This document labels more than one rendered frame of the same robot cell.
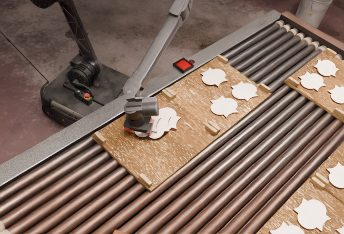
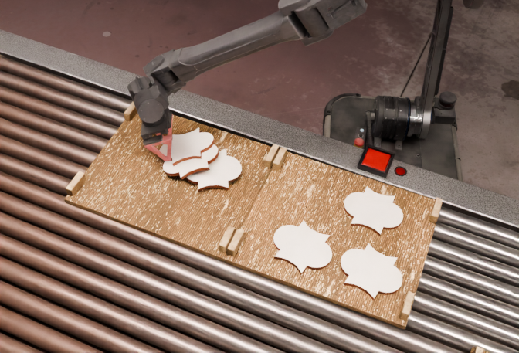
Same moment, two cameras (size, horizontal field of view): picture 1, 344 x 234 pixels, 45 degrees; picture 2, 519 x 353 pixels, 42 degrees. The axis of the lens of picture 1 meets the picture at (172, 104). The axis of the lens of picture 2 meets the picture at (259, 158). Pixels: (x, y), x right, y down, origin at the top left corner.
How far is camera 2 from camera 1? 1.43 m
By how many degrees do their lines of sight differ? 48
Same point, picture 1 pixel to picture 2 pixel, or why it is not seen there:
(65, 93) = (354, 122)
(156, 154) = (137, 184)
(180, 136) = (191, 204)
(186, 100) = (281, 187)
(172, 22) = (275, 19)
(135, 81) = (171, 58)
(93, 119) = (176, 97)
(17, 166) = (59, 61)
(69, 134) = not seen: hidden behind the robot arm
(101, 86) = (400, 154)
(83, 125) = not seen: hidden behind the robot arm
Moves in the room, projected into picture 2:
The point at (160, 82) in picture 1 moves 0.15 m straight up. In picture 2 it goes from (308, 144) to (313, 103)
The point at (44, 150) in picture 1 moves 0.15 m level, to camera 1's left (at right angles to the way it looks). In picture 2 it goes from (94, 72) to (89, 39)
